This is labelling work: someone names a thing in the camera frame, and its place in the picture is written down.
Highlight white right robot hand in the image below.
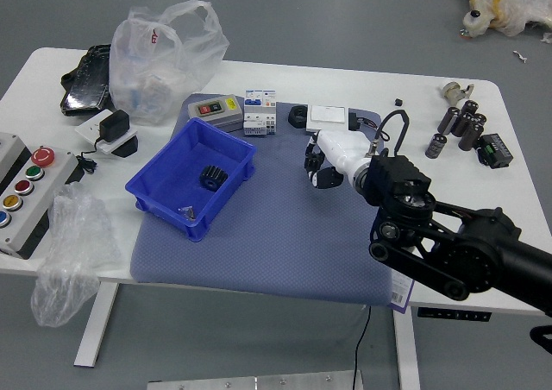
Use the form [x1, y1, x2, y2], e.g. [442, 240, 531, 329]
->
[304, 129, 377, 192]

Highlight big black gear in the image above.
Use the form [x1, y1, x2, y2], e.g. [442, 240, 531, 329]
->
[198, 164, 229, 192]

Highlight blue plastic box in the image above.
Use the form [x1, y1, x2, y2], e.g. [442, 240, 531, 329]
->
[124, 116, 259, 242]

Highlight grey control box coloured buttons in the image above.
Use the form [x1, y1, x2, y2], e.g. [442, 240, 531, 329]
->
[0, 131, 81, 261]

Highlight white circuit breaker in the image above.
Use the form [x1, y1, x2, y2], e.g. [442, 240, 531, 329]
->
[243, 90, 278, 138]

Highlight blue-grey cushion mat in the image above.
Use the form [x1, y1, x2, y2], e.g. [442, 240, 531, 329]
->
[129, 92, 415, 309]

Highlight white ceramic lamp socket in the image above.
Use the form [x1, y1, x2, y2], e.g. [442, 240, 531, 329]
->
[440, 81, 475, 104]

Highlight black terminal block green parts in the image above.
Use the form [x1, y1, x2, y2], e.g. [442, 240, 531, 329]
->
[476, 133, 514, 170]

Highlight purple and white tag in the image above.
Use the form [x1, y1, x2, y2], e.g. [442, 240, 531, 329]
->
[390, 273, 415, 313]

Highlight black desk control panel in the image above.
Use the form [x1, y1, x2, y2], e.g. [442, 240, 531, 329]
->
[417, 306, 492, 322]

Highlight large clear plastic bag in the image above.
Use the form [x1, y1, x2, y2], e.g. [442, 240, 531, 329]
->
[108, 0, 230, 127]

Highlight white table leg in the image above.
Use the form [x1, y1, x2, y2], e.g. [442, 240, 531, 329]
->
[72, 282, 120, 368]
[392, 307, 422, 390]

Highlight black socket stand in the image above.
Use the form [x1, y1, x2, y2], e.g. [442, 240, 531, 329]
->
[112, 135, 141, 158]

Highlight plush toy in plastic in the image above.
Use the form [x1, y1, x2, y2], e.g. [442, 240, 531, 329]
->
[446, 0, 552, 41]

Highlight black power adapter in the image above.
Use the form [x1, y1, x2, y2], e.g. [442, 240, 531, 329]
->
[95, 109, 131, 143]

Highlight white socket plate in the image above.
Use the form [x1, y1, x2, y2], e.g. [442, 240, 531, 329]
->
[75, 108, 139, 154]

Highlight black plastic tray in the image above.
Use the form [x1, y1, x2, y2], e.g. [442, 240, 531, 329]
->
[60, 43, 116, 116]

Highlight crumpled clear plastic bag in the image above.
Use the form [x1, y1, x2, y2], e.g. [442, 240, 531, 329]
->
[30, 182, 122, 329]

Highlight red and black wires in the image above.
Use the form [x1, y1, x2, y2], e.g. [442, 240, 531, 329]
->
[360, 116, 392, 143]

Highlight white wall switch panel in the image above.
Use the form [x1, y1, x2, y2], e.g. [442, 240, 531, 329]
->
[304, 104, 348, 135]

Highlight black plastic ring part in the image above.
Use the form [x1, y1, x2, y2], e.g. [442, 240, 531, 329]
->
[287, 104, 310, 129]

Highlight grey push-button switch box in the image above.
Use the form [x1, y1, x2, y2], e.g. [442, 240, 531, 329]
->
[187, 94, 246, 132]

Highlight black floor cable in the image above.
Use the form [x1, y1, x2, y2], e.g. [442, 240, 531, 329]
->
[352, 305, 373, 390]

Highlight metal base plate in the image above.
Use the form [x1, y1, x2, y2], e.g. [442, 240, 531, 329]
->
[146, 370, 364, 390]

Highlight black adapter cord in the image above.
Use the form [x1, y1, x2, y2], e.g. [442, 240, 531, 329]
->
[77, 137, 104, 175]

